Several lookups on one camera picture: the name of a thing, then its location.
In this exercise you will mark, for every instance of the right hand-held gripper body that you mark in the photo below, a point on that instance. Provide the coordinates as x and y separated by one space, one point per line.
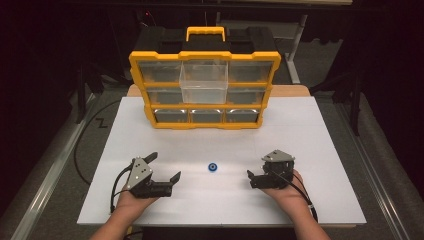
278 156

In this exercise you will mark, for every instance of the person's left hand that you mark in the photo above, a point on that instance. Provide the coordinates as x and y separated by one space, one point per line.
131 205

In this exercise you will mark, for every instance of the person's right hand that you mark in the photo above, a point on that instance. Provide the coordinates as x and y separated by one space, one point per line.
291 196

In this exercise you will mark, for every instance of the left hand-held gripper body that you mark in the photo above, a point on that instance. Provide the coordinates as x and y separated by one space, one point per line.
140 175

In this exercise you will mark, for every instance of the white stand post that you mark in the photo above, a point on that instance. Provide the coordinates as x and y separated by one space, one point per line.
293 71

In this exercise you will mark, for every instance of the small blue wheel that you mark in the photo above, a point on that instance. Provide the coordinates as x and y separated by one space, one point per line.
212 167

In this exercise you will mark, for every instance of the metal floor rail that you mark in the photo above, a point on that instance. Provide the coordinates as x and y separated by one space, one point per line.
50 180
373 173

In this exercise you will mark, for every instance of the set of clear drawers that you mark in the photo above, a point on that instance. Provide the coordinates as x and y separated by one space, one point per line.
161 71

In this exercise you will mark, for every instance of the black metal stand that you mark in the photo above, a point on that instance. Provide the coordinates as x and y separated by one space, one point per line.
81 100
356 110

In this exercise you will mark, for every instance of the yellow black drawer organizer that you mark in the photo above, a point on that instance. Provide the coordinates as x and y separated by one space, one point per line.
205 55

